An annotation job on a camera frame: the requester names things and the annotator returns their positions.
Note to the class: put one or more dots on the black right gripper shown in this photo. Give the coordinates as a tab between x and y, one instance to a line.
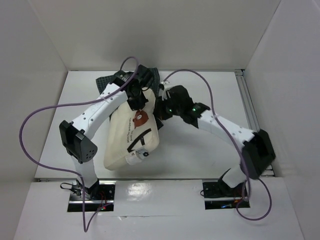
160	110

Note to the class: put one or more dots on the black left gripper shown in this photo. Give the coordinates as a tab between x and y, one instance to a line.
140	104

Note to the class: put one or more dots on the dark checked pillowcase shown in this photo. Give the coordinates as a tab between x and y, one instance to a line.
138	112

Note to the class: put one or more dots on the cream pillow with bear print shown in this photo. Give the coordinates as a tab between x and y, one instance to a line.
132	134

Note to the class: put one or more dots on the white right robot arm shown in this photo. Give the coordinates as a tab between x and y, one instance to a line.
229	132

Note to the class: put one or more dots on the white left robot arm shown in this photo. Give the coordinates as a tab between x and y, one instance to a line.
77	135

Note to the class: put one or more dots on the aluminium frame rail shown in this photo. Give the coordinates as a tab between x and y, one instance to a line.
252	112

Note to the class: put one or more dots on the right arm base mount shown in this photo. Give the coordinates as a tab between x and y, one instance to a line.
216	200

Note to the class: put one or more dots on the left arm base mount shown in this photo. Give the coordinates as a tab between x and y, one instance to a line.
102	198

